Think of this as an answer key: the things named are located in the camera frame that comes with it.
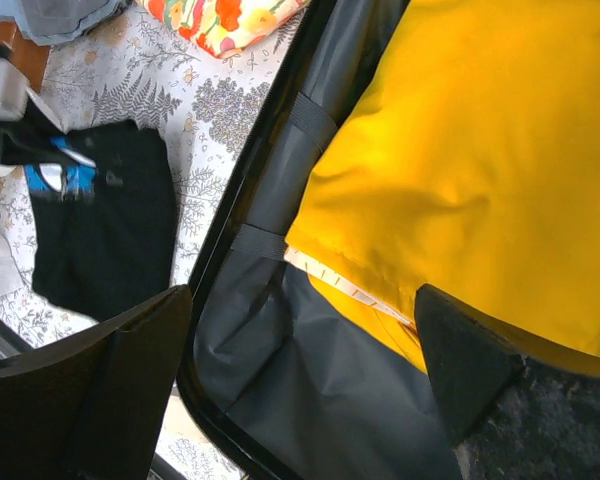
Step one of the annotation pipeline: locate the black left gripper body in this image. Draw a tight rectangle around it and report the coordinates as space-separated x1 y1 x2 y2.
0 42 97 173

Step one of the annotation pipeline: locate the beige grey folded garment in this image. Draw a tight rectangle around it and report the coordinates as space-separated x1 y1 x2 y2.
0 0 131 46

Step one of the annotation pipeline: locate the black graphic t-shirt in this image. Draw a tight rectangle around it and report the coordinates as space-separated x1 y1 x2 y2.
25 120 178 322

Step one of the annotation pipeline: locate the yellow open suitcase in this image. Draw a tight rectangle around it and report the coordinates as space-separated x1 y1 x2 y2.
177 1 600 479

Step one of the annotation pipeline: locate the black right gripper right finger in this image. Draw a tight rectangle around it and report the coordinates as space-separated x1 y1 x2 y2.
415 285 524 443

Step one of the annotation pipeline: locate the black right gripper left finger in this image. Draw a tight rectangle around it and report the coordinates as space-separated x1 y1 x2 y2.
0 286 192 479

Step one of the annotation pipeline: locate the yellow garment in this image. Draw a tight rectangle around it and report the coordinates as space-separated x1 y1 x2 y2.
284 1 600 377

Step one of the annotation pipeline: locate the orange floral fabric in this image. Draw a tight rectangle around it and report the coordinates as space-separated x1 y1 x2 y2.
139 0 308 58

